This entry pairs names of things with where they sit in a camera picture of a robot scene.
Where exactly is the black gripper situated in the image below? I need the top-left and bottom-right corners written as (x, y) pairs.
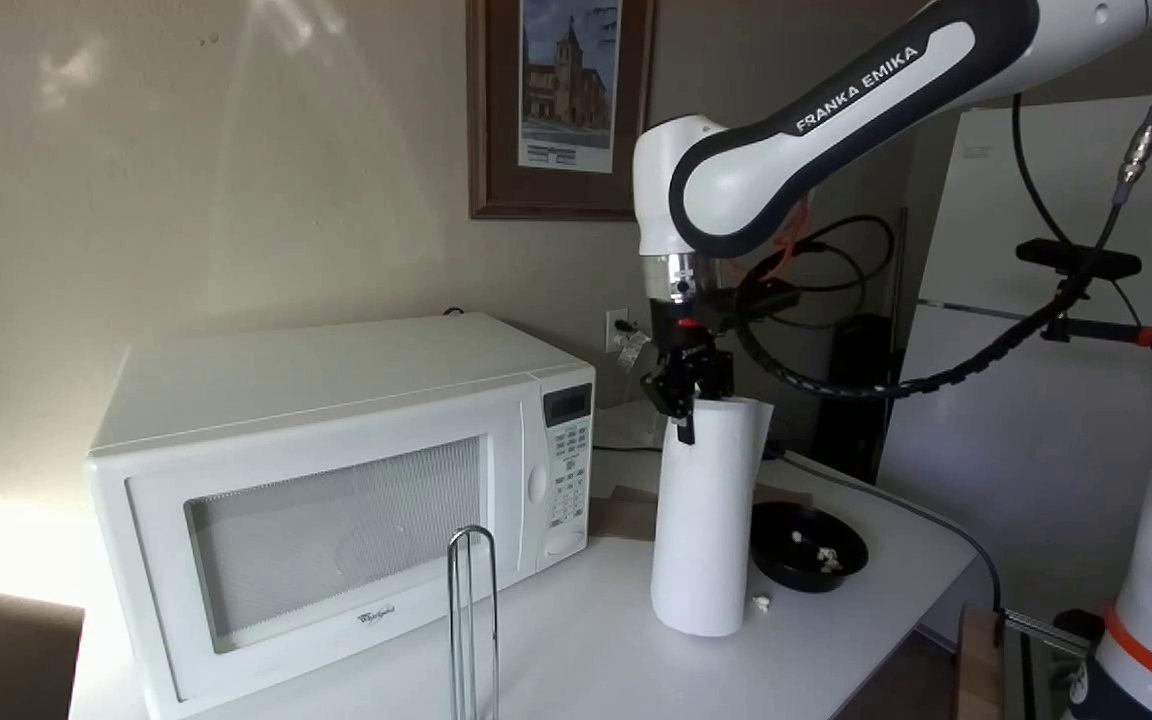
top-left (645, 279), bottom-right (801, 444)

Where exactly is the white paper towel roll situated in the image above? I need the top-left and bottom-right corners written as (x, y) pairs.
top-left (653, 394), bottom-right (772, 640)

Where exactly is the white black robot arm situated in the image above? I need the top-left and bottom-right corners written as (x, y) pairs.
top-left (631, 0), bottom-right (1152, 444)

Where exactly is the black round bowl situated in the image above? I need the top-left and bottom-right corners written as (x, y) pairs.
top-left (750, 499), bottom-right (869, 593)

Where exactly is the chrome paper towel holder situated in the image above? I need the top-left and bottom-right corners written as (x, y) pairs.
top-left (443, 523), bottom-right (504, 720)

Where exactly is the white microwave oven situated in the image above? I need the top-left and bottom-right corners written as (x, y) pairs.
top-left (93, 311), bottom-right (595, 720)

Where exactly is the black corrugated cable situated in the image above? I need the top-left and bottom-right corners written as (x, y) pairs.
top-left (730, 276), bottom-right (1094, 404)

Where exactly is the framed wall picture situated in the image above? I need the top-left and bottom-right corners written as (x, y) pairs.
top-left (465, 0), bottom-right (655, 218)

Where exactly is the black camera on stand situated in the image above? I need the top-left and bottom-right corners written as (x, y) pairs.
top-left (1014, 241), bottom-right (1143, 279)

